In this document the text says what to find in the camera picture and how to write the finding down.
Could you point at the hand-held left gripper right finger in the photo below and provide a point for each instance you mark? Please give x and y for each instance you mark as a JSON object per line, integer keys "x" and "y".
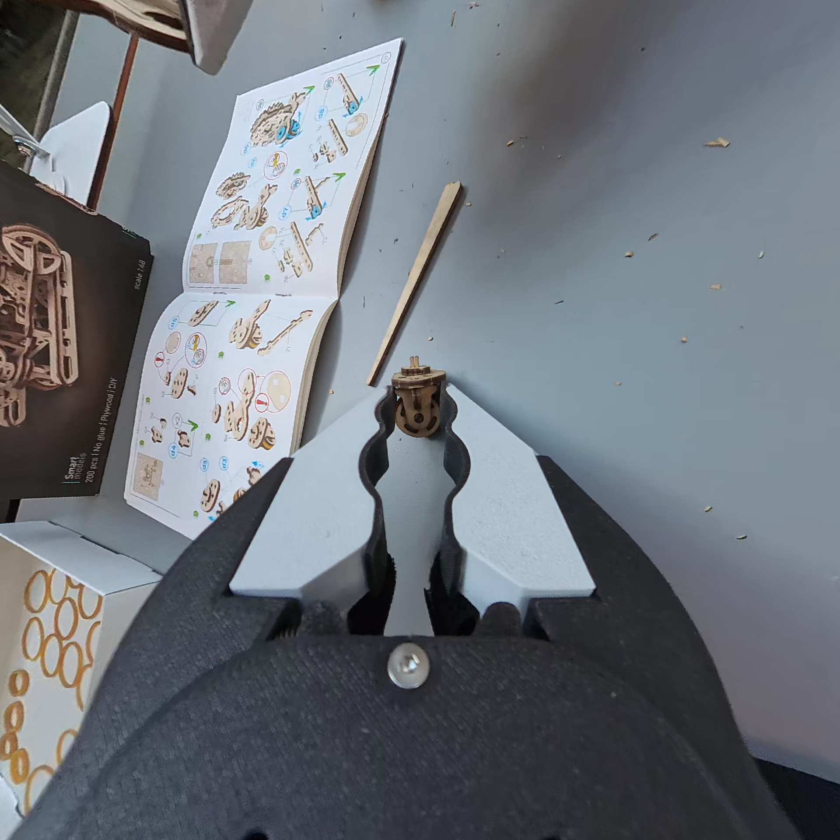
{"x": 518, "y": 525}

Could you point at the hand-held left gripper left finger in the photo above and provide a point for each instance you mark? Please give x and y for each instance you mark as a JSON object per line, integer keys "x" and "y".
{"x": 308, "y": 525}

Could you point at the small wooden wheel assembly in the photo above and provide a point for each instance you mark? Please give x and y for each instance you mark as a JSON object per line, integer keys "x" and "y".
{"x": 420, "y": 413}

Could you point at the white box with tan rings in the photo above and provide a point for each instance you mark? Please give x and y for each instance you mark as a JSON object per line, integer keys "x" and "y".
{"x": 79, "y": 558}

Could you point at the thin wooden stick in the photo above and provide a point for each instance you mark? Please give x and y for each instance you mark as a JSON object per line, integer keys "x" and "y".
{"x": 417, "y": 275}

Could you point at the black product box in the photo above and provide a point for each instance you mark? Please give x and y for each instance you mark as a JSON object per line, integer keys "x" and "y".
{"x": 98, "y": 328}

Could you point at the open instruction booklet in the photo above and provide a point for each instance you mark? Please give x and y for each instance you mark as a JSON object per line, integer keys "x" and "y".
{"x": 295, "y": 164}

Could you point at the scattered wood chips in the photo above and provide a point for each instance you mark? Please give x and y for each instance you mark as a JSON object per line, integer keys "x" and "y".
{"x": 716, "y": 142}

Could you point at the grey blurred object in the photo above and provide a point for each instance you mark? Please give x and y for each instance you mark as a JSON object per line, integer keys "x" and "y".
{"x": 213, "y": 33}

